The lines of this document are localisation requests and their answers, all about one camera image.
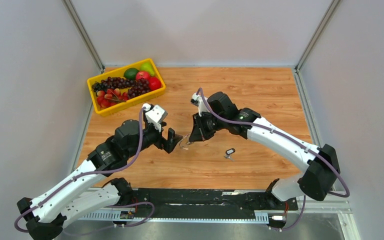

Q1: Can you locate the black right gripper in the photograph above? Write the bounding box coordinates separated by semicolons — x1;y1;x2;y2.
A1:
189;110;227;143

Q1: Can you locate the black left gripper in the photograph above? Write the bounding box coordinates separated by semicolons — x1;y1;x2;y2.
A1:
125;119;183;159

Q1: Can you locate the silver keyring with keys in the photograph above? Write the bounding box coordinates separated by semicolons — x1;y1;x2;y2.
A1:
178;133;192;150

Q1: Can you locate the black-tagged silver key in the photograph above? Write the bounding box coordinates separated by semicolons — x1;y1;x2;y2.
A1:
224;148;236;162

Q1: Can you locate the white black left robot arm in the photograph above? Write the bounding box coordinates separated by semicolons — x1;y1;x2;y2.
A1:
14;119;182;240

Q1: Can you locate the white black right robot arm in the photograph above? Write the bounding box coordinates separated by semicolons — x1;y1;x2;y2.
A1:
188;91;340;209

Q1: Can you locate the bright red tomato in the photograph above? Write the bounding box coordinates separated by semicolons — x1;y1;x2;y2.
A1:
148;76;162;91

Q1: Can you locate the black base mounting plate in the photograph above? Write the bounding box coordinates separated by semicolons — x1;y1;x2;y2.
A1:
117;188;298;220

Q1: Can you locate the red pink apple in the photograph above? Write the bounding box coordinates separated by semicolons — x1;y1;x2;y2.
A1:
135;71;151;81

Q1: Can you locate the yellow plastic fruit tray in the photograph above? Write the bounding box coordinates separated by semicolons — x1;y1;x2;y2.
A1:
87;58;166;117

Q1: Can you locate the green pear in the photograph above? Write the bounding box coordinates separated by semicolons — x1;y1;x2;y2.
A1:
139;62;156;77

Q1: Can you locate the dark green avocado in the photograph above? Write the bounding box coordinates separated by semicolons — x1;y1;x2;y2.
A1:
123;67;139;80

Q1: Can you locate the red cherries cluster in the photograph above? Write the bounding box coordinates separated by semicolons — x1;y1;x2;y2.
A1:
95;88;129;109

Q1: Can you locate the dark purple grape bunch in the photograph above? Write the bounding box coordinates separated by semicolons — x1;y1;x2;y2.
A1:
91;77;136;93

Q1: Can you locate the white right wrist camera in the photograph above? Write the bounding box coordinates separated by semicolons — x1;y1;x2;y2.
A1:
191;93;205;117

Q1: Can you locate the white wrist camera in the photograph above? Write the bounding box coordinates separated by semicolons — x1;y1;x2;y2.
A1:
142;103;168;133
191;93;205;117

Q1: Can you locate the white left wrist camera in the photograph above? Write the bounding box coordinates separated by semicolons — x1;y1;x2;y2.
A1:
142;103;168;133

